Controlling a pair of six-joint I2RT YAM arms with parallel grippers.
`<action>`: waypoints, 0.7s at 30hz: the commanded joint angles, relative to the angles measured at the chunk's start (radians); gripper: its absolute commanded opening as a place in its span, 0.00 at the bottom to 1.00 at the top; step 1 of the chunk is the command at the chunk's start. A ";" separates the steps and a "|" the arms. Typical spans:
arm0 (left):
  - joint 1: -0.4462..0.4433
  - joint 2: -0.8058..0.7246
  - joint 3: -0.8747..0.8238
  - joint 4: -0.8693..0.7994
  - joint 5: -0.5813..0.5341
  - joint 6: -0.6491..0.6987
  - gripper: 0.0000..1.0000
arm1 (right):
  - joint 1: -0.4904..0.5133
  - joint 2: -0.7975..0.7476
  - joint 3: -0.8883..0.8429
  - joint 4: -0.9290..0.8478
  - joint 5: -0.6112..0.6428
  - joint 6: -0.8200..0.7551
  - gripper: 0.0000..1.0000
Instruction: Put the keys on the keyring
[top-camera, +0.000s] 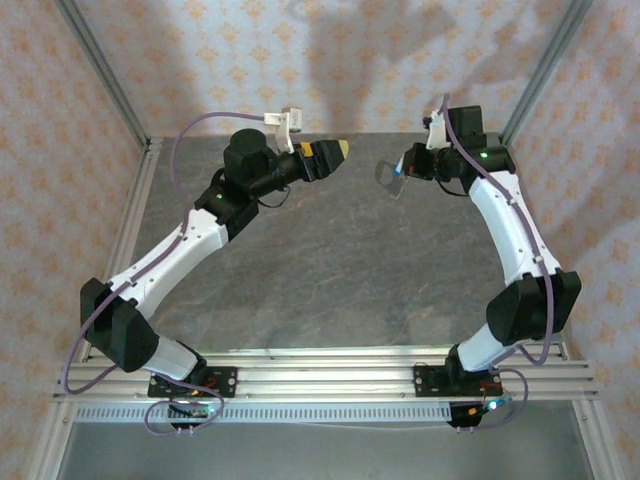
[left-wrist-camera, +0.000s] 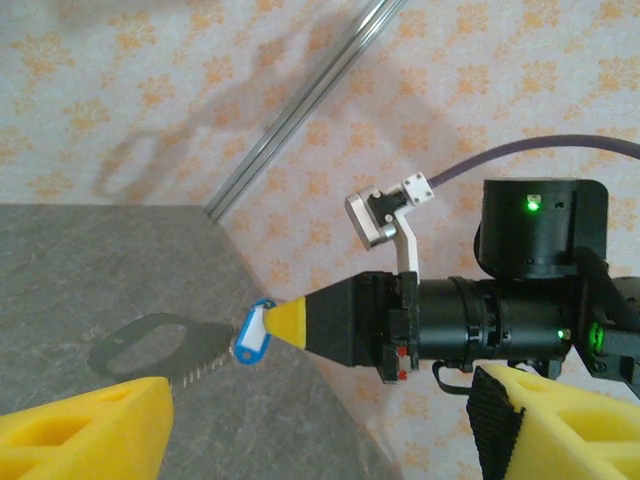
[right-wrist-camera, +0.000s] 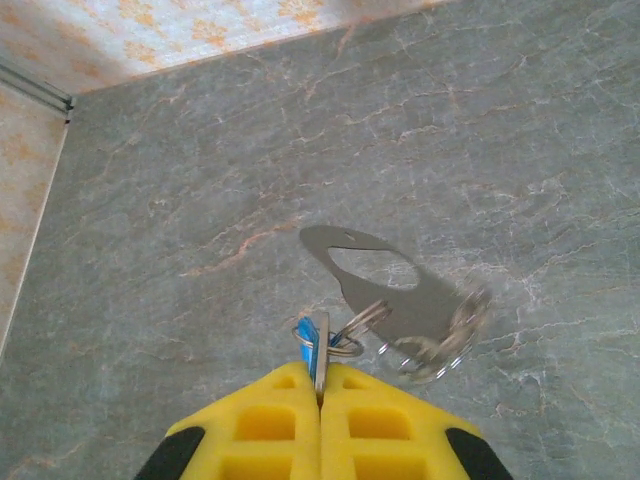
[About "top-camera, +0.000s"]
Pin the blue capped key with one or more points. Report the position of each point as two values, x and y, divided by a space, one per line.
398 166

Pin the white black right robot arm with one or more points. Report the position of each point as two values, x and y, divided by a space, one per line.
510 225

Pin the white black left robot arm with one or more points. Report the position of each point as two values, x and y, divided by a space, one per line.
175 260

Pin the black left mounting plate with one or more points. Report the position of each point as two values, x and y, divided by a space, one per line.
225 382

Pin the black mounting plate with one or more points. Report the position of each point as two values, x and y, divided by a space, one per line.
225 382
425 382

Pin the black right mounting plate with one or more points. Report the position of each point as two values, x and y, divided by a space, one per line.
425 382

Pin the left controller board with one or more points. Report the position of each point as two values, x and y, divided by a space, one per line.
197 411

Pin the controller board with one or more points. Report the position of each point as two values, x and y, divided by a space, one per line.
197 411
475 412

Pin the right controller board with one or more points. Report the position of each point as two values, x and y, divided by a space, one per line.
475 412

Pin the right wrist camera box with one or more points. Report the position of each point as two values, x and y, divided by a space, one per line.
436 132

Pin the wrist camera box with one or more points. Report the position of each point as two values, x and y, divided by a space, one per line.
295 117
436 132

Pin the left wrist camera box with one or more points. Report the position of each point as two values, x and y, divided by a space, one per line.
295 117

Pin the aluminium frame post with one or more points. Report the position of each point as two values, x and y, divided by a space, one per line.
103 70
546 70

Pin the aluminium rail base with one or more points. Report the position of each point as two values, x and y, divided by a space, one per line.
325 380

